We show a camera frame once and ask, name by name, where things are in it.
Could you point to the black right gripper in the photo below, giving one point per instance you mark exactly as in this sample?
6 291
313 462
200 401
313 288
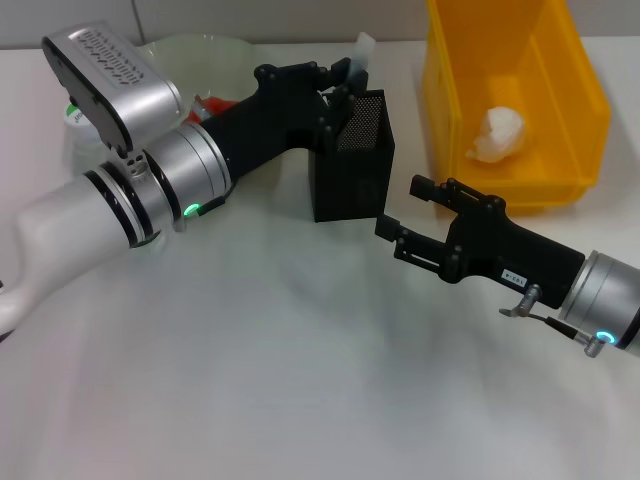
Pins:
510 255

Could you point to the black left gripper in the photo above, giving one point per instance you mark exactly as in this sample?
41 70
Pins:
270 120

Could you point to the grey metal pen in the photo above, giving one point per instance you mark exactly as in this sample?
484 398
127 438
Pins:
362 52

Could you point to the white paper ball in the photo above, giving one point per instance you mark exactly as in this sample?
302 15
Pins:
500 132

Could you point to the orange knitted fruit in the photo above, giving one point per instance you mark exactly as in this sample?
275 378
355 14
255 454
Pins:
215 105

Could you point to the clear green-label water bottle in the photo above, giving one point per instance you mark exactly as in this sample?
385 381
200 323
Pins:
85 145

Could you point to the black mesh pen holder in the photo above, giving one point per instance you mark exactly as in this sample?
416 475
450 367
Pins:
360 185

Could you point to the pale green glass fruit plate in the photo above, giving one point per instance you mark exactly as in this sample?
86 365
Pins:
200 55

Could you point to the yellow plastic bin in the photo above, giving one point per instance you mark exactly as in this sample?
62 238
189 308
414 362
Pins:
500 55

